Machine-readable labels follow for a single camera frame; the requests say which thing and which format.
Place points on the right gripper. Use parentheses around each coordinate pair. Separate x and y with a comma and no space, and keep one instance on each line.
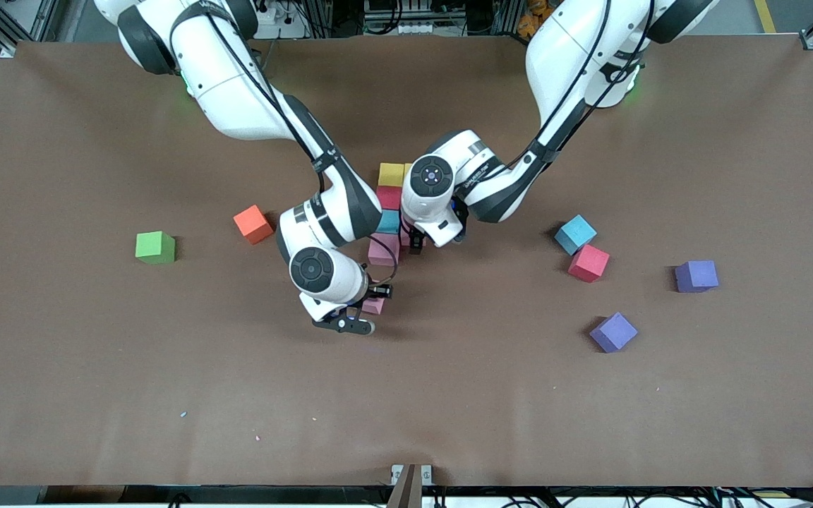
(377,291)

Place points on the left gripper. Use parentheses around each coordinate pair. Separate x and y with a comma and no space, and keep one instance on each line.
(416,242)

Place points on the pink foam cube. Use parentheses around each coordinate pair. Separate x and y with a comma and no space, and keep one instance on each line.
(374,305)
(384,250)
(404,234)

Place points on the blue foam cube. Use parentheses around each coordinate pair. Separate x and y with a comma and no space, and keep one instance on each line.
(575,235)
(389,222)

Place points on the red foam cube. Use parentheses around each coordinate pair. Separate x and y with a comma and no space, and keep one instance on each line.
(588,264)
(389,197)

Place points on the purple foam cube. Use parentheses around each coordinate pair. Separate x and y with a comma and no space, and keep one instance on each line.
(613,333)
(696,276)

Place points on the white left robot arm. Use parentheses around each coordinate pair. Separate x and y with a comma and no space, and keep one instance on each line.
(569,56)

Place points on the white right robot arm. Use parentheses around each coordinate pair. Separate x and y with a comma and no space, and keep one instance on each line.
(237,92)

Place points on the brown table cover sheet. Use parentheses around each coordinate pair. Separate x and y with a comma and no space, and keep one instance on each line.
(406,395)

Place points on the orange foam cube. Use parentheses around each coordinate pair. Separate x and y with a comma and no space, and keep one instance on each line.
(253,224)

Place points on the brown wooden beam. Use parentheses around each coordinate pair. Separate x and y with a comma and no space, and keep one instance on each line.
(406,490)

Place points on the white connector strip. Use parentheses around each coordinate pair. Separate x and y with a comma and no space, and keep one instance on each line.
(417,28)

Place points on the green foam cube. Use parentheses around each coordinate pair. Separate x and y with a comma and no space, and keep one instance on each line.
(154,248)

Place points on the pile of orange fruit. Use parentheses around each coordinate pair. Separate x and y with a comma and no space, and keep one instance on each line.
(530,17)

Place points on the white power strip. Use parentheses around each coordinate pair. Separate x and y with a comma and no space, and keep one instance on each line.
(276,15)

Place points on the small metal bracket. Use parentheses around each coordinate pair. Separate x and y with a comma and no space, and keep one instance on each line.
(426,474)

